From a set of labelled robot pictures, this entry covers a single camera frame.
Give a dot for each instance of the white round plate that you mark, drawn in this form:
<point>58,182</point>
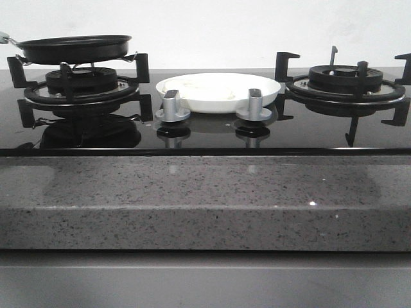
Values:
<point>238,82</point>

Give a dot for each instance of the fried egg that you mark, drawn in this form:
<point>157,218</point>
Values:
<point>190,88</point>

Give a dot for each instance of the black small frying pan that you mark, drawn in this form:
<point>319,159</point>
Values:
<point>80,44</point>

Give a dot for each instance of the silver left stove knob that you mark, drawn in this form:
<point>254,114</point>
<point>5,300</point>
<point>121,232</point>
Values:
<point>172,111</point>

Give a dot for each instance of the silver stove knob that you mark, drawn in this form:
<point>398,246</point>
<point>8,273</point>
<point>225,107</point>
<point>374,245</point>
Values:
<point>172,111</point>
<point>254,111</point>

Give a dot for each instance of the silver right stove knob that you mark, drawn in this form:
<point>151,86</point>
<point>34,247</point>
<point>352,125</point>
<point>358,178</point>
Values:
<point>254,111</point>

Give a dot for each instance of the black left gas burner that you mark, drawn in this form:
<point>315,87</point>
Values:
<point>83,81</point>

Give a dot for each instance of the black gas burner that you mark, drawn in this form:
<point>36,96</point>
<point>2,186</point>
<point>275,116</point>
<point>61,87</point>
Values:
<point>83,81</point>
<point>343,78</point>

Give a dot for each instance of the black right gas burner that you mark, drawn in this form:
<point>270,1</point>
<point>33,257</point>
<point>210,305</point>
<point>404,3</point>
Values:
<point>343,78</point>

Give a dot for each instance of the black glass gas cooktop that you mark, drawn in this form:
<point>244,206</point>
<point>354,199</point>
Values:
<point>298,126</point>

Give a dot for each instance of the black left burner pan support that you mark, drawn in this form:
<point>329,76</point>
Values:
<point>36,93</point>

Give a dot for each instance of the grey cabinet drawer front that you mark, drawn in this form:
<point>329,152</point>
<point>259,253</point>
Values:
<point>203,279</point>

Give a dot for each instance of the chrome wire pan reducer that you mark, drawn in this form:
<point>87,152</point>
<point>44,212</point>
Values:
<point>54,58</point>

